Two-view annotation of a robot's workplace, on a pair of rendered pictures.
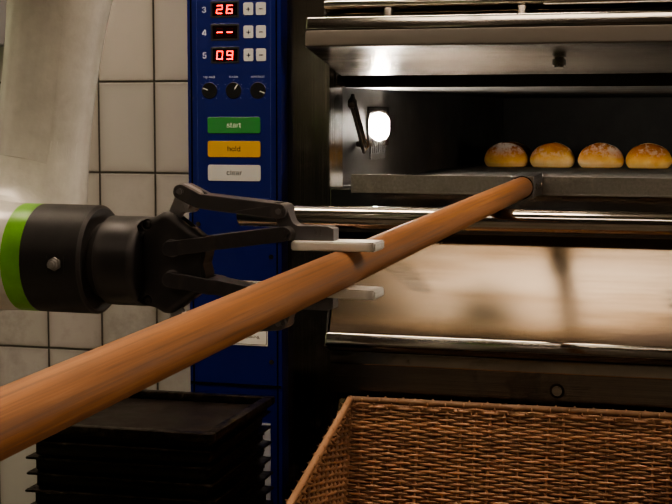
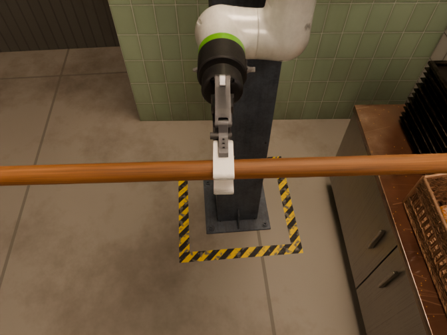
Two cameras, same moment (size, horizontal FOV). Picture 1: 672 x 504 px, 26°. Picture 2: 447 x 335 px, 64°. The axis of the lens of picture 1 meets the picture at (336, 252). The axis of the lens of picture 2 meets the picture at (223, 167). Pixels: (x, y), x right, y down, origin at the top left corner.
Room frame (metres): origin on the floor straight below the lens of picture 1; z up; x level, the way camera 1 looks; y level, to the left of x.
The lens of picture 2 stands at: (1.07, -0.31, 1.60)
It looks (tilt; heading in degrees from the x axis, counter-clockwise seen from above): 53 degrees down; 73
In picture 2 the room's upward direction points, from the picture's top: straight up
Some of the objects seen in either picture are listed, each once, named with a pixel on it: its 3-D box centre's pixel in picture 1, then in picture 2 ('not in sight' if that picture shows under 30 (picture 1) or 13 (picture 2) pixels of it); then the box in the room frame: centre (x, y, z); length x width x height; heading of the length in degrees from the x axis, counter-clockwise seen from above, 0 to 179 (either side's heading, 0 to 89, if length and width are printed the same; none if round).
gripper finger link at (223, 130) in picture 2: (306, 221); (223, 137); (1.17, 0.02, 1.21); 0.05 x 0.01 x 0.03; 74
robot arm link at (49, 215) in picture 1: (79, 258); (223, 68); (1.23, 0.22, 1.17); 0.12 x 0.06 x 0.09; 164
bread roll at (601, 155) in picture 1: (601, 155); not in sight; (3.19, -0.58, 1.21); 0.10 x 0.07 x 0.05; 74
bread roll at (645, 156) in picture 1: (648, 155); not in sight; (3.16, -0.68, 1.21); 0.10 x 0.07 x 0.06; 71
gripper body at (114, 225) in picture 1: (157, 261); (222, 96); (1.21, 0.15, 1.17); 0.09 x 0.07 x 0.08; 74
